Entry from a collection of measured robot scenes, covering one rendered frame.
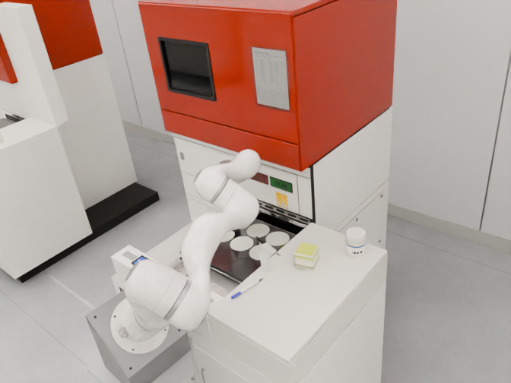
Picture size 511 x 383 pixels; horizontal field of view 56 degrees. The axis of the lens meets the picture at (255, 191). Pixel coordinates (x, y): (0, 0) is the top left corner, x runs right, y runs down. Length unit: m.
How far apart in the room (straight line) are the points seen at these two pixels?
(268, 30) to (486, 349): 2.01
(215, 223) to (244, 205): 0.13
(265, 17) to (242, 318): 1.01
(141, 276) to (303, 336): 0.57
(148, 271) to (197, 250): 0.16
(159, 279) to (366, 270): 0.82
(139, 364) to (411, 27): 2.42
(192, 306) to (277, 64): 0.89
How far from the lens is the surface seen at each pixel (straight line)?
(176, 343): 1.72
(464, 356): 2.87
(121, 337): 1.66
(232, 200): 1.50
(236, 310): 1.68
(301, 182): 1.96
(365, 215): 2.48
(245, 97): 1.90
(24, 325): 3.46
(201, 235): 1.39
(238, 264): 1.96
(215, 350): 1.82
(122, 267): 2.02
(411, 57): 3.23
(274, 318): 1.64
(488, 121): 3.19
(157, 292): 1.28
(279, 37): 1.71
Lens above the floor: 2.15
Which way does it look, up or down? 31 degrees down
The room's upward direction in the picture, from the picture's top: 7 degrees counter-clockwise
